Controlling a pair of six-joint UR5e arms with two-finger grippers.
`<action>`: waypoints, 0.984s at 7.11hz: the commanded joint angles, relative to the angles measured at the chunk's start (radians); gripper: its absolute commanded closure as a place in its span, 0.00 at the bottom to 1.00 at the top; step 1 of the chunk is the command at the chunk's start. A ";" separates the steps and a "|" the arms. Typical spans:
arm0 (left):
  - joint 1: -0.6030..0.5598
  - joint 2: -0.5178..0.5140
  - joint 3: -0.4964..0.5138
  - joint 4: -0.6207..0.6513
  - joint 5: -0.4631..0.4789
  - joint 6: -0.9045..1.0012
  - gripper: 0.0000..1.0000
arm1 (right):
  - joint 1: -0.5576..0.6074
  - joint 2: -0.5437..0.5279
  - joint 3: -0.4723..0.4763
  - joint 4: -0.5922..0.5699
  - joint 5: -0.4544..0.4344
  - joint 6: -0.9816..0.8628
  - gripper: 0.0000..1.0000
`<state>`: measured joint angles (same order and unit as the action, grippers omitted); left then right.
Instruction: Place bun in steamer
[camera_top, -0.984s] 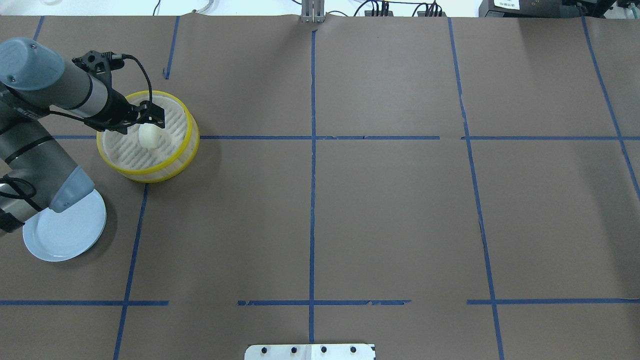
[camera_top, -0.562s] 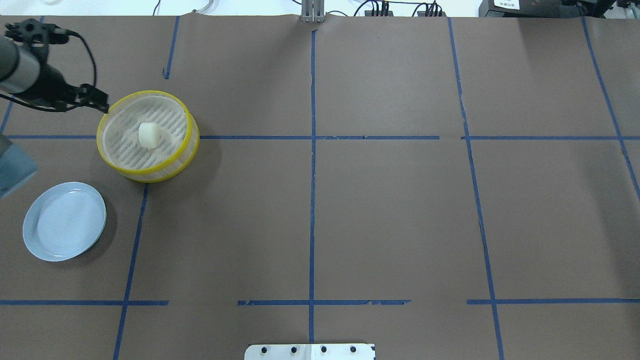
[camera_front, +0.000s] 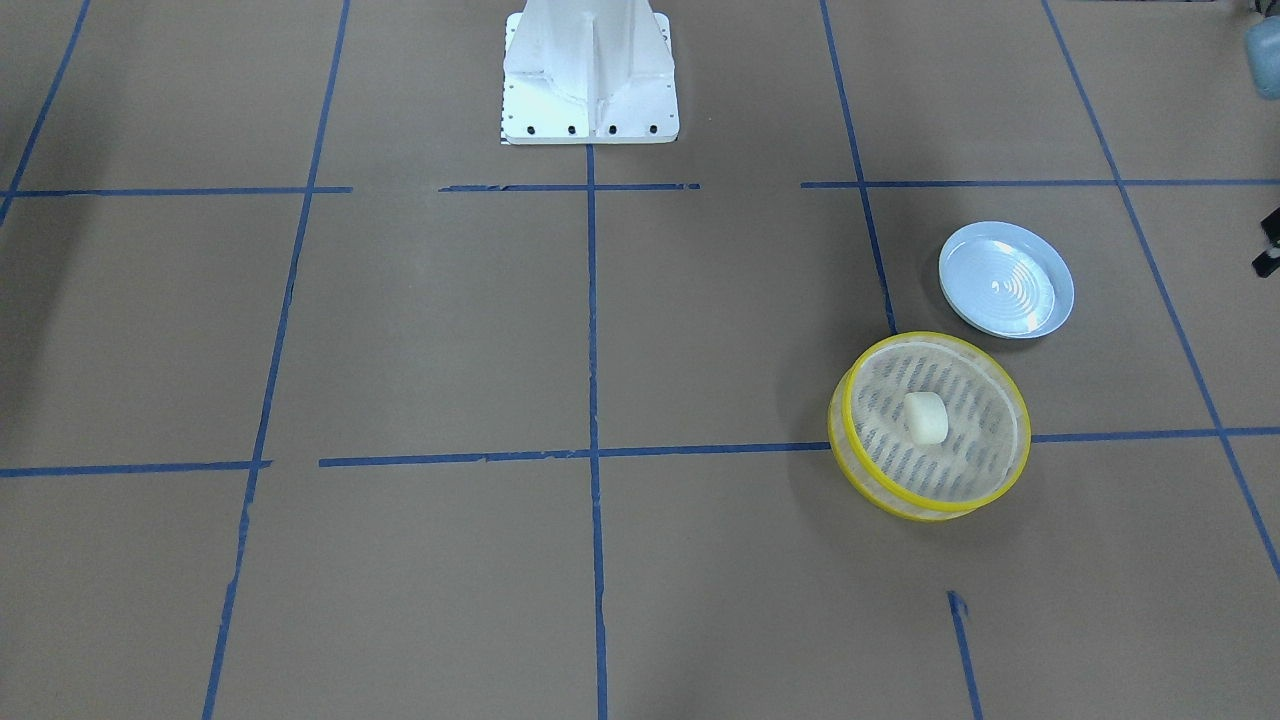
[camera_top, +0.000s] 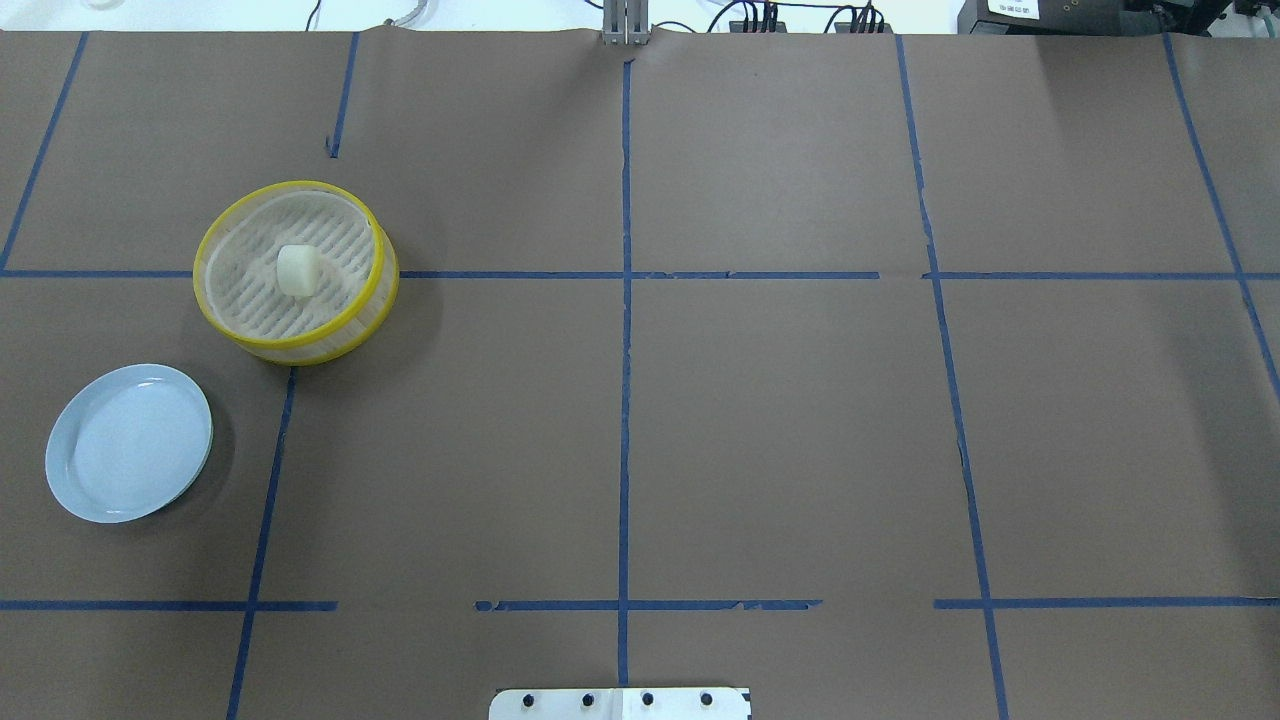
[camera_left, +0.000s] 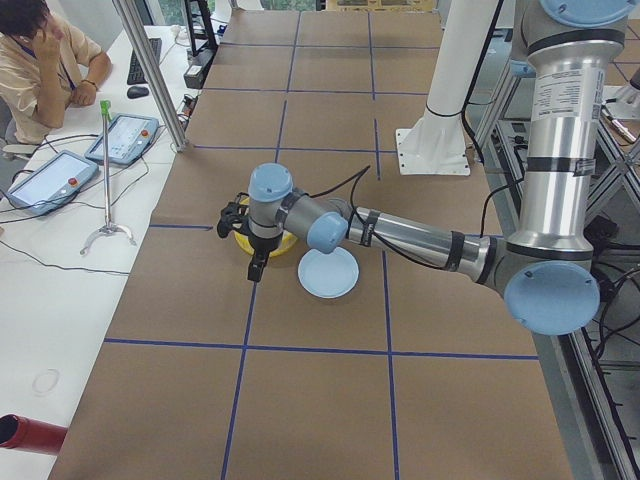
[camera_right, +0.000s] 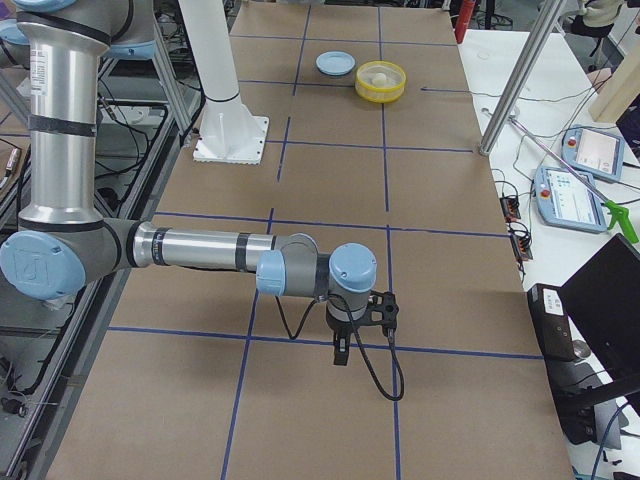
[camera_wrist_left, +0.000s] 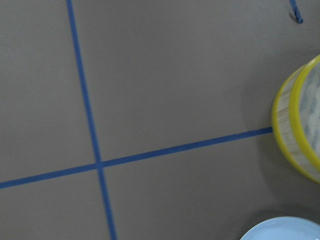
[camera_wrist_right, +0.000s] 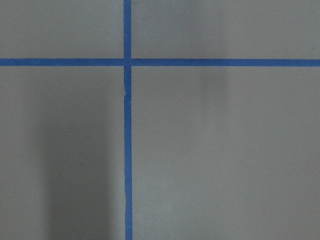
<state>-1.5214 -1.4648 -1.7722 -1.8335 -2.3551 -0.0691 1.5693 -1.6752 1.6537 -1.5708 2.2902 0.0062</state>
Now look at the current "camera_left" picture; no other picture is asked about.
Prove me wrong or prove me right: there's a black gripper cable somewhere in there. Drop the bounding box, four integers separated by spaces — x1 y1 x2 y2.
304 0 526 271

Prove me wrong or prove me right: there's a yellow rimmed steamer basket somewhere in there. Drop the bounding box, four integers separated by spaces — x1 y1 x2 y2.
234 195 298 257

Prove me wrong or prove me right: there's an aluminium frame rack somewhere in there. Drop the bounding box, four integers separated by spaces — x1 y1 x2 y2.
470 62 639 479

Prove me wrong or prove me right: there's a near blue teach pendant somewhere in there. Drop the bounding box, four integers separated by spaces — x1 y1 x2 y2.
7 150 98 215

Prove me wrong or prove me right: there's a black box on table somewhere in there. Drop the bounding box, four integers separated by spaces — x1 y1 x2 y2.
182 0 218 89

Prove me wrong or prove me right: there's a light blue plate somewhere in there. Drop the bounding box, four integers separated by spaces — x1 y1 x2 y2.
297 247 360 299

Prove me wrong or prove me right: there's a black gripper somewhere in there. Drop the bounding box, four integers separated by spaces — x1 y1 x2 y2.
247 233 280 282

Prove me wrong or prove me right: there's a blue teach pendant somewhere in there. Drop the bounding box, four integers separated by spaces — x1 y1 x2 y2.
7 150 98 215
107 114 160 166

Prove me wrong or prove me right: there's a seated person beige shirt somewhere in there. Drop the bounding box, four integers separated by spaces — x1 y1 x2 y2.
1 1 112 145

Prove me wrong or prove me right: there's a black computer mouse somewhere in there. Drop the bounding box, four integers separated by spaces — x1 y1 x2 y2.
126 85 149 99

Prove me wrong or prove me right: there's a brown paper table cover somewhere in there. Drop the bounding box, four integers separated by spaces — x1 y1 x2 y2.
51 11 576 479

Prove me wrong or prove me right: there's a metal stand green tip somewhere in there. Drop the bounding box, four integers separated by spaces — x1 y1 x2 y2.
80 100 137 256

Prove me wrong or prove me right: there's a clear tape ring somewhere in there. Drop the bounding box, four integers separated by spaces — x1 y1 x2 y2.
31 368 63 397

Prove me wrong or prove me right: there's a red cylinder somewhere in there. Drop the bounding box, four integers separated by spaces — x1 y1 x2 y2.
1 414 68 455

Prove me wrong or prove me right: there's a silver aluminium post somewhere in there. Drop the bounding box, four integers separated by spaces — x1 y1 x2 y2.
113 0 188 152

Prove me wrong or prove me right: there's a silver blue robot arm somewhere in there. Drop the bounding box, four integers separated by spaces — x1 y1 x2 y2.
240 1 635 336

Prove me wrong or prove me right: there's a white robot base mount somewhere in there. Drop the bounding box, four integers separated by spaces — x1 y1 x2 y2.
396 0 501 176

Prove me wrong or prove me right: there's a far blue teach pendant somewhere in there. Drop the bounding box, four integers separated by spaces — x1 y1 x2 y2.
107 114 160 166

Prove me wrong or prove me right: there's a black keyboard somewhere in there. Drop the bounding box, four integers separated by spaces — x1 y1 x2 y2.
126 37 164 86

